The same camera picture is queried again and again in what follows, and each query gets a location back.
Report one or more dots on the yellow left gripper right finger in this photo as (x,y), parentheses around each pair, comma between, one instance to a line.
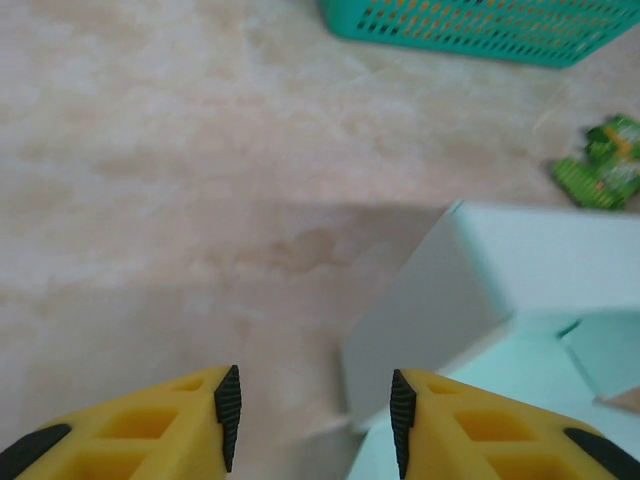
(490,435)

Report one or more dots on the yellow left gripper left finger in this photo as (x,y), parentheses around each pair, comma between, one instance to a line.
(150,435)

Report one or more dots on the light blue paper box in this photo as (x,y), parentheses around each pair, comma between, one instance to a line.
(525,280)

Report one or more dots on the green snack packet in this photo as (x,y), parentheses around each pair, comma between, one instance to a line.
(617,137)
(595,182)

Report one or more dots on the teal plastic basket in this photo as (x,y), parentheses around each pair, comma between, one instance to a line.
(475,25)

